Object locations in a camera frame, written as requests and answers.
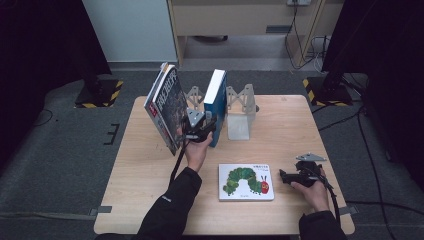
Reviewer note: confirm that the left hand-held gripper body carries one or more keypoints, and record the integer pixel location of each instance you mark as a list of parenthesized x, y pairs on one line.
[(198, 130)]

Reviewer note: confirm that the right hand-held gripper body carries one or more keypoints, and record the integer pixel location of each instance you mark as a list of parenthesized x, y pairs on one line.
[(308, 171)]

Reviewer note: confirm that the thick blue book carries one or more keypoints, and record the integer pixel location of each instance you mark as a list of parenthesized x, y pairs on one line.
[(216, 100)]

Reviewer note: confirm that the large dark cover book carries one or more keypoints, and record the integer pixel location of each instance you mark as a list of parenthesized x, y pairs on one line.
[(171, 106)]

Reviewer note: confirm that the metal expandable book stand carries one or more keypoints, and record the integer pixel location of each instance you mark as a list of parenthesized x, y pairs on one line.
[(238, 128)]

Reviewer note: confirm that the white caterpillar picture book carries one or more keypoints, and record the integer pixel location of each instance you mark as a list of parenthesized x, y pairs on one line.
[(246, 183)]

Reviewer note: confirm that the person's left hand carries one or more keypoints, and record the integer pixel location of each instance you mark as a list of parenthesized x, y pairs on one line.
[(196, 153)]

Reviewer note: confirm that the person's right hand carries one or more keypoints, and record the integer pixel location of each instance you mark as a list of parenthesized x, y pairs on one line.
[(316, 198)]

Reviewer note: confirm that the grey tape strip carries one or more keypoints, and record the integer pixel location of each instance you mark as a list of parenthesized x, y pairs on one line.
[(350, 210), (101, 210)]

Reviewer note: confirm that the striped black stand base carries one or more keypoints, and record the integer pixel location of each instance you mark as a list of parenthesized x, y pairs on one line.
[(328, 93), (100, 96)]

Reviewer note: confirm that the beige wooden desk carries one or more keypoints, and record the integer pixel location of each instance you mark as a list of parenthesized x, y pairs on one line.
[(233, 18)]

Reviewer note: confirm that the white cabinet panel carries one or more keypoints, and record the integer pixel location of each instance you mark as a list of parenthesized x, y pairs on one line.
[(133, 30)]

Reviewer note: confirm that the black curtain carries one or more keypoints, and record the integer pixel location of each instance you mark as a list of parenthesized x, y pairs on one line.
[(390, 50), (40, 50)]

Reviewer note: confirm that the white power socket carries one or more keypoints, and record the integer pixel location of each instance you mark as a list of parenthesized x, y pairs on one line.
[(299, 2)]

